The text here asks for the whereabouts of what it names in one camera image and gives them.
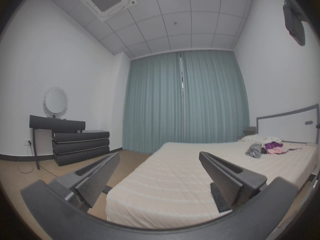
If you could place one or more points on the bed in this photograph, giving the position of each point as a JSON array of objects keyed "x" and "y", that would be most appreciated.
[{"x": 187, "y": 179}]

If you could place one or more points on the grey garment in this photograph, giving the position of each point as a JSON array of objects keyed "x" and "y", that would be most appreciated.
[{"x": 255, "y": 150}]

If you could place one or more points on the black shiny garment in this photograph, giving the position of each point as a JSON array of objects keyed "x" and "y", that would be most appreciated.
[{"x": 263, "y": 150}]

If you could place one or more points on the grey bedside table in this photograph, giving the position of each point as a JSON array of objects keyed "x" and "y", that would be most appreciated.
[{"x": 250, "y": 131}]

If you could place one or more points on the white wall socket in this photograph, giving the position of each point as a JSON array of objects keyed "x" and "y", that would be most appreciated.
[{"x": 27, "y": 142}]

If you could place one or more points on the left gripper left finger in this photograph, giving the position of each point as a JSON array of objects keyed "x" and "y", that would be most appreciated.
[{"x": 92, "y": 176}]

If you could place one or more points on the dark grey chest of drawers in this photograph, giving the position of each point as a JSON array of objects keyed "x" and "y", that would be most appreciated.
[{"x": 80, "y": 146}]

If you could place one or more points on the white printed pillow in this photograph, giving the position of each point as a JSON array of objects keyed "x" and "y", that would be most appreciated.
[{"x": 262, "y": 138}]

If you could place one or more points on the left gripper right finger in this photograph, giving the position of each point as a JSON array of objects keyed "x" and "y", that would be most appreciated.
[{"x": 225, "y": 174}]

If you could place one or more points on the purple garment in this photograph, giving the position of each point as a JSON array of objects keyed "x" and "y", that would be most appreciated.
[{"x": 271, "y": 146}]

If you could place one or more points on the blue-green curtain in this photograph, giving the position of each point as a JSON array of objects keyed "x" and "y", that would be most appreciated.
[
  {"x": 215, "y": 96},
  {"x": 155, "y": 101}
]

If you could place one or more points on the dark grey dressing table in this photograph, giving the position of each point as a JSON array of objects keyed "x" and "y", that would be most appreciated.
[{"x": 55, "y": 122}]

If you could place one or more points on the round white-framed mirror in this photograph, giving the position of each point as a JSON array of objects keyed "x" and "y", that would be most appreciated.
[{"x": 56, "y": 101}]

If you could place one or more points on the pink garment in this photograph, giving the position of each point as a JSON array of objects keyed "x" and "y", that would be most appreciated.
[{"x": 278, "y": 151}]

